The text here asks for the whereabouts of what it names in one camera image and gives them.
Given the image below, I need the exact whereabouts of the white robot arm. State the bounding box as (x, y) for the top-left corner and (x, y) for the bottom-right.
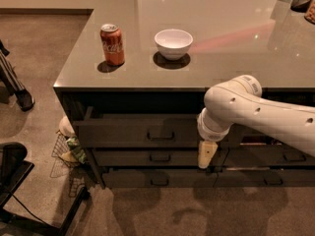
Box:
(197, 75), (315, 156)

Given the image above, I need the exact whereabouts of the grey kitchen counter cabinet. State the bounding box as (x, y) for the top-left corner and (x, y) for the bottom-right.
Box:
(54, 0), (315, 187)

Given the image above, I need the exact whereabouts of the white ceramic bowl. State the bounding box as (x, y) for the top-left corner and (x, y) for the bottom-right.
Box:
(155, 29), (194, 60)

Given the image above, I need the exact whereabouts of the red soda can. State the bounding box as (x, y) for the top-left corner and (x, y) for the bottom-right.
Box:
(100, 24), (125, 66)

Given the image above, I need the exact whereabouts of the brown basket on counter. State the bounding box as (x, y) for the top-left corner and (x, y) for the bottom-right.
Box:
(304, 0), (315, 24)

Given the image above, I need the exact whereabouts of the black office chair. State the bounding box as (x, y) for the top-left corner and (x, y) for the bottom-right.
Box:
(0, 142), (91, 236)

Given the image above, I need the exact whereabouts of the black tripod leg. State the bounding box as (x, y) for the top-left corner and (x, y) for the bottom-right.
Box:
(0, 40), (34, 112)

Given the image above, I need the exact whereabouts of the wire basket with items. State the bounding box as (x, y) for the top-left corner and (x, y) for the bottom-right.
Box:
(49, 115), (88, 199)

